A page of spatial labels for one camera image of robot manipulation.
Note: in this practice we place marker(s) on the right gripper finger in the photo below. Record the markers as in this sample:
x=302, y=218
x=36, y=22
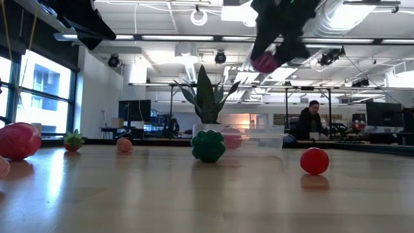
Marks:
x=263, y=45
x=292, y=47

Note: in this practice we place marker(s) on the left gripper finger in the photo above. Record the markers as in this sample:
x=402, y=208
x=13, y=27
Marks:
x=93, y=22
x=89, y=43

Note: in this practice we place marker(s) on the purple striped toy cabbage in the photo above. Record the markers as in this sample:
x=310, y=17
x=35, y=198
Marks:
x=266, y=63

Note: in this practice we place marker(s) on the clear plastic tupperware container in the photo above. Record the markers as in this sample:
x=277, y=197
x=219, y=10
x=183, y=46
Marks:
x=258, y=139

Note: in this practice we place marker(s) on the red toy tomato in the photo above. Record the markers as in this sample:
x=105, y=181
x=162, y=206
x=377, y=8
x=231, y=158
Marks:
x=233, y=138

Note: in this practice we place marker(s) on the toy strawberry with green leaves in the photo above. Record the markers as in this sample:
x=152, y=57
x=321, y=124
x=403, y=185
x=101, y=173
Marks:
x=73, y=142

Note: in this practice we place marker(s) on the small peach toy fruit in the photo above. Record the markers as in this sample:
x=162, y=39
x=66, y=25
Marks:
x=124, y=145

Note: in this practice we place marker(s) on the green toy bell pepper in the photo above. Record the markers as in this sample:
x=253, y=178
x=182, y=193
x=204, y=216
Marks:
x=208, y=146

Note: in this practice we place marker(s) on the round orange toy fruit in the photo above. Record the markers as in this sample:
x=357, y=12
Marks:
x=314, y=161

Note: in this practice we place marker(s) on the large red toy fruit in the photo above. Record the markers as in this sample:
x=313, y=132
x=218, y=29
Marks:
x=19, y=140

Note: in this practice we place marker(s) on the small pink toy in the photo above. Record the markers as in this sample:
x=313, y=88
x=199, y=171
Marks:
x=2, y=166

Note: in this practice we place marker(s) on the background black robot arm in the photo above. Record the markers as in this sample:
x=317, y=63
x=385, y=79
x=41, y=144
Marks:
x=171, y=124
x=338, y=129

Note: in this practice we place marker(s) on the black ceiling spotlight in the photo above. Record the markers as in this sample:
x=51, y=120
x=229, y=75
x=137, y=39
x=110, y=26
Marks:
x=220, y=57
x=113, y=61

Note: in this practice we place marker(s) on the white ceiling light panel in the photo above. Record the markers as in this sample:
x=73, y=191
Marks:
x=236, y=14

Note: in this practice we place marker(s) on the person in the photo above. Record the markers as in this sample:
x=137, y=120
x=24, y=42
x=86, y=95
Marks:
x=309, y=121

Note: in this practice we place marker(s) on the green snake plant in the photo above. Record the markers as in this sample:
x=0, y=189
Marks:
x=207, y=100

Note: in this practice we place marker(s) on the black computer monitor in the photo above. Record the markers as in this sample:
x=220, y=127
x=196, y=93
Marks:
x=383, y=114
x=408, y=119
x=134, y=110

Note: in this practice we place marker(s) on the cardboard box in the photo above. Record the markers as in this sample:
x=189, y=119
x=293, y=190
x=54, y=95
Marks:
x=117, y=122

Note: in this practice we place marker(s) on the long ceiling light bar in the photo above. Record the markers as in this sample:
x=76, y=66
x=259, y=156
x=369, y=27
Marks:
x=178, y=37

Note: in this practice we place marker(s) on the dark blue round object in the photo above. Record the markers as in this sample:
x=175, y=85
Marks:
x=288, y=138

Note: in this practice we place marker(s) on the white cylinder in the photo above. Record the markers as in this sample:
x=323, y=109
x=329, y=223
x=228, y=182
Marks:
x=36, y=127

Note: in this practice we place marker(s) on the white plant pot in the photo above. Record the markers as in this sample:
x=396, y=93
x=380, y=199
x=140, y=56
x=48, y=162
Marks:
x=202, y=127

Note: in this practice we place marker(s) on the white potted plant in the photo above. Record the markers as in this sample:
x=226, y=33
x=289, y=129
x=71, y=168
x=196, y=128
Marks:
x=145, y=141

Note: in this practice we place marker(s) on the black ceiling camera cluster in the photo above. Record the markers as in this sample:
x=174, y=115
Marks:
x=330, y=56

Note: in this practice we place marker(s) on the silver ventilation duct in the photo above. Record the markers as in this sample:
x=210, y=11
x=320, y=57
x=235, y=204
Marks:
x=326, y=22

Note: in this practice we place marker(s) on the black metal workstation frame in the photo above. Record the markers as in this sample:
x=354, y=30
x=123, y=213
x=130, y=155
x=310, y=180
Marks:
x=286, y=110

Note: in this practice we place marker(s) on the dark window frame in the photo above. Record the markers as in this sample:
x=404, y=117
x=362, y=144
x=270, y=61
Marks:
x=13, y=90

